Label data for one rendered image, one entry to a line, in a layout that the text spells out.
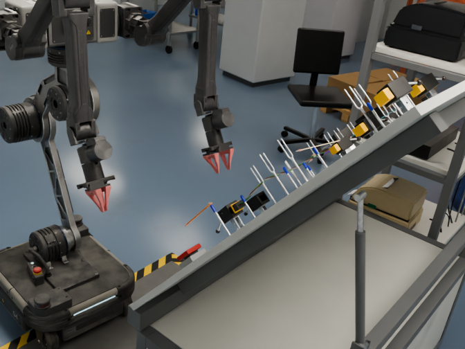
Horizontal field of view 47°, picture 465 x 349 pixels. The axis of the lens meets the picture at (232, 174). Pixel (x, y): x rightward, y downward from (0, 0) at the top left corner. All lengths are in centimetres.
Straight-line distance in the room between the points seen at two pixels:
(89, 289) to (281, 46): 452
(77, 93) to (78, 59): 10
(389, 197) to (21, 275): 175
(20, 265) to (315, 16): 617
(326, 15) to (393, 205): 572
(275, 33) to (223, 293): 492
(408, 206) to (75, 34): 156
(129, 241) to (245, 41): 357
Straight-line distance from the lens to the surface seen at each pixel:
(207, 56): 189
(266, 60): 641
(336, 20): 799
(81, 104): 163
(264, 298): 178
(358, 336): 131
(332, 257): 203
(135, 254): 328
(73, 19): 157
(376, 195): 250
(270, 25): 632
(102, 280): 270
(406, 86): 124
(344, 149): 152
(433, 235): 237
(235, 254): 141
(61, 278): 270
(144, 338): 162
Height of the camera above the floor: 192
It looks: 27 degrees down
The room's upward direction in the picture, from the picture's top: 7 degrees clockwise
